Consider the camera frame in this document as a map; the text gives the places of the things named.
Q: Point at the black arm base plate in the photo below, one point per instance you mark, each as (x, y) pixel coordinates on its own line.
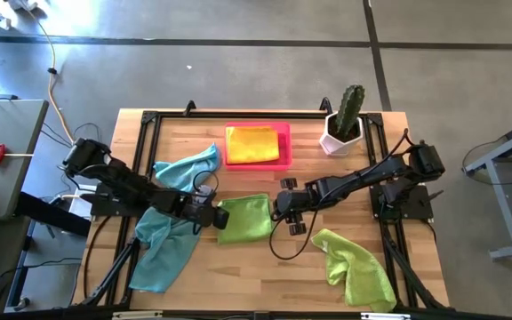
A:
(100, 206)
(411, 204)

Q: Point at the lime green microfiber towel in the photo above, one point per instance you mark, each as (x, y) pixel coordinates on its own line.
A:
(358, 271)

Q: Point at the silver metal bracket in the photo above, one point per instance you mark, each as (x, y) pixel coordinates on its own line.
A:
(136, 314)
(385, 316)

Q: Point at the green cactus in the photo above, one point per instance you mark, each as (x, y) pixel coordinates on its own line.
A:
(349, 109)

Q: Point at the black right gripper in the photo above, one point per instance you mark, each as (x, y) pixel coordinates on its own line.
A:
(293, 204)

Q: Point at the yellow microfiber towel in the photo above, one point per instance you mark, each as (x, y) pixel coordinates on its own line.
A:
(251, 144)

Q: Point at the white power box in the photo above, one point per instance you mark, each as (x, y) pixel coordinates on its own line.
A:
(80, 202)

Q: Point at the pink plastic tray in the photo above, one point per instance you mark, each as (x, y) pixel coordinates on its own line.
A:
(285, 146)

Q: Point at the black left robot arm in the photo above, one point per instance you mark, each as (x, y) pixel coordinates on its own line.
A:
(122, 180)

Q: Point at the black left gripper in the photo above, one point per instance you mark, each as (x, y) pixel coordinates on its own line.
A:
(198, 213)

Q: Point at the black flat bar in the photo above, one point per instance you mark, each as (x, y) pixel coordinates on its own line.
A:
(51, 215)

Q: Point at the white faceted plant pot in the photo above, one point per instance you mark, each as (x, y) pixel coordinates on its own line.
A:
(338, 144)

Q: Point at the blue microfiber towel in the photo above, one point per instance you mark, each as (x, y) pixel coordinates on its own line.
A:
(162, 258)
(185, 171)

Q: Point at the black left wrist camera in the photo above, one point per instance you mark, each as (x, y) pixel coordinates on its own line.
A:
(205, 195)

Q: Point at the grey metal frame table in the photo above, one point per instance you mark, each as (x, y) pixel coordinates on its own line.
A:
(502, 204)

